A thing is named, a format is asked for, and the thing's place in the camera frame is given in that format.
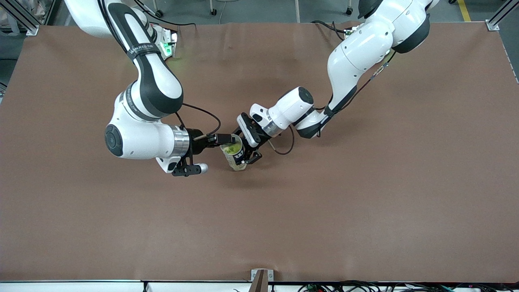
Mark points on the dark aluminium profile post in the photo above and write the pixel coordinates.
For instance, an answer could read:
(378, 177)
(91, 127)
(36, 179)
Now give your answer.
(259, 284)

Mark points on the clear plastic tennis ball can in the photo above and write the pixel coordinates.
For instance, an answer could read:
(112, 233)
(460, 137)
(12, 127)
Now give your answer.
(236, 163)

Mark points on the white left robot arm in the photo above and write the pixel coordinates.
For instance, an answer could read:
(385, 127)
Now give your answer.
(357, 52)

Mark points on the black caster wheel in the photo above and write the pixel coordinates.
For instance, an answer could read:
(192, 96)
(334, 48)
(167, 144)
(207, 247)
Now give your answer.
(159, 14)
(349, 11)
(213, 11)

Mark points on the aluminium frame profile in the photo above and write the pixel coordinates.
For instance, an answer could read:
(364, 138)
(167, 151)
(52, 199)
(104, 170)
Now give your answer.
(24, 18)
(500, 17)

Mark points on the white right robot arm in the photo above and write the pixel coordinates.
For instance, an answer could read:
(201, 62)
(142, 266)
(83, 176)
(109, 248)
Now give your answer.
(142, 142)

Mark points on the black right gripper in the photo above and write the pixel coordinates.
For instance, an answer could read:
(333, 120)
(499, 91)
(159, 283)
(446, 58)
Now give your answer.
(197, 141)

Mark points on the small metal table bracket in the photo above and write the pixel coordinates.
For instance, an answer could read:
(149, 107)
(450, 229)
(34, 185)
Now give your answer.
(262, 274)

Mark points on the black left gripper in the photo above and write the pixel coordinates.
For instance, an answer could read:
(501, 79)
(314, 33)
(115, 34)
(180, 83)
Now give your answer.
(258, 145)

